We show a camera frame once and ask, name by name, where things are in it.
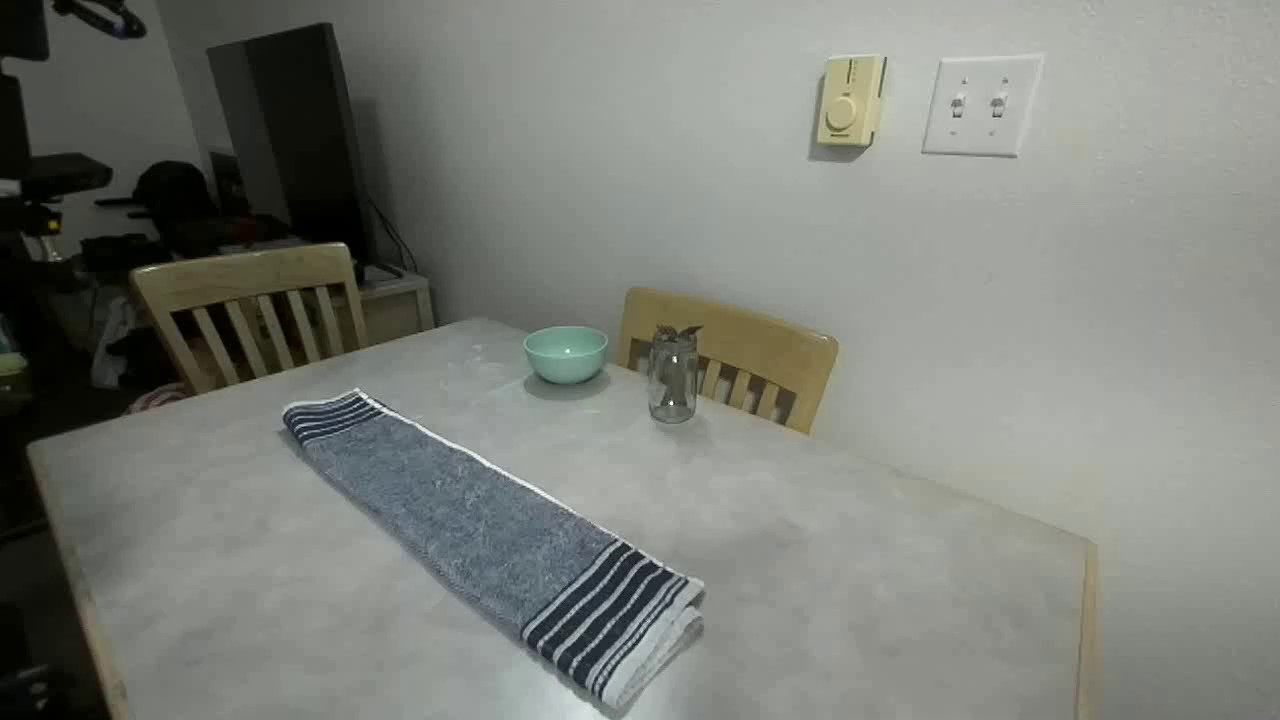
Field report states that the blue striped towel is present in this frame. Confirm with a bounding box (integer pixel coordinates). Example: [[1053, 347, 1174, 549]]
[[279, 383, 709, 714]]

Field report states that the clear glass jar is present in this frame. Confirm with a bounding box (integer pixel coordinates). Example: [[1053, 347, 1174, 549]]
[[643, 321, 709, 427]]

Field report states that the teal ceramic bowl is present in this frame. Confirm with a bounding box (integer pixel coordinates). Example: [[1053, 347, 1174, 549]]
[[521, 321, 615, 394]]

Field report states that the wooden chair with slotted back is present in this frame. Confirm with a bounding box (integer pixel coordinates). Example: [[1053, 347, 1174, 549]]
[[612, 284, 843, 437]]

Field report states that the small beige cabinet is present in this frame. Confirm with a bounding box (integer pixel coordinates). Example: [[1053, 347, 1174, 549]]
[[354, 259, 439, 347]]

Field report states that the wooden chair with vertical slats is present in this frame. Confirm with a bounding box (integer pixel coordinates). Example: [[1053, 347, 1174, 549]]
[[128, 239, 371, 396]]

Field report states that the dark tall panel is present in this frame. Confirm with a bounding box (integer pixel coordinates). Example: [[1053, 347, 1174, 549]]
[[203, 22, 385, 273]]

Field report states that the black bag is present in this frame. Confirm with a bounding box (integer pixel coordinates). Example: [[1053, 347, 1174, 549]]
[[128, 157, 224, 259]]

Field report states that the black padded equipment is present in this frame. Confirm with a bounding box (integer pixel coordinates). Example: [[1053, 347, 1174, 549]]
[[0, 149, 114, 209]]

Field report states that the black hanging hook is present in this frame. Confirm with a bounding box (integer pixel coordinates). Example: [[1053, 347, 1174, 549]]
[[46, 0, 151, 44]]

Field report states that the beige wall dimmer dial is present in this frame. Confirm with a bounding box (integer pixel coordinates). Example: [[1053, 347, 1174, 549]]
[[813, 52, 890, 154]]

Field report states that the white double light switch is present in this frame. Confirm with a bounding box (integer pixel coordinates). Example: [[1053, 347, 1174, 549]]
[[919, 52, 1049, 159]]

